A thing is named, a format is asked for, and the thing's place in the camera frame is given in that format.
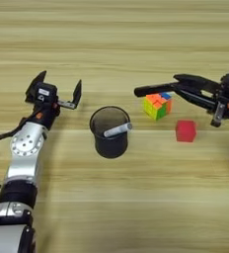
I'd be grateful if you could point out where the multicolour puzzle cube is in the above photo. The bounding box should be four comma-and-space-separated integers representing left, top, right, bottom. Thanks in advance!
142, 92, 174, 122

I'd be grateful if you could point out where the white marker with black cap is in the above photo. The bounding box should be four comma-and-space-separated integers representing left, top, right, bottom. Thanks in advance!
103, 122, 133, 138

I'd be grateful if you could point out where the black mesh pen cup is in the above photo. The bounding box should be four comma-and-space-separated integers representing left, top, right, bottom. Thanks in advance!
89, 105, 131, 159

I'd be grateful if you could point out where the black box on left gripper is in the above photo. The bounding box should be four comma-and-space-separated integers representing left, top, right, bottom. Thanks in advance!
34, 82, 59, 105

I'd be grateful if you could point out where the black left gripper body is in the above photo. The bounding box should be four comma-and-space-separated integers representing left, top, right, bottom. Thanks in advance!
29, 100, 77, 131

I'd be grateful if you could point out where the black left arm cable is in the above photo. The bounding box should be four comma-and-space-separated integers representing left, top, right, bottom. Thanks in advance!
0, 118, 29, 190

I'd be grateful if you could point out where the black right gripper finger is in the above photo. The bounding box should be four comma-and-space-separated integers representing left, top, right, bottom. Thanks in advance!
176, 89, 218, 112
173, 73, 221, 95

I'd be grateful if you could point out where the red foam cube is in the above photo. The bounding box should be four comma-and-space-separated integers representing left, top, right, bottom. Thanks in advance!
175, 120, 197, 143

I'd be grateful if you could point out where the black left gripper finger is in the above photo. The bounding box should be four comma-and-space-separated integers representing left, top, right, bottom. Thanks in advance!
71, 79, 83, 107
25, 70, 47, 103

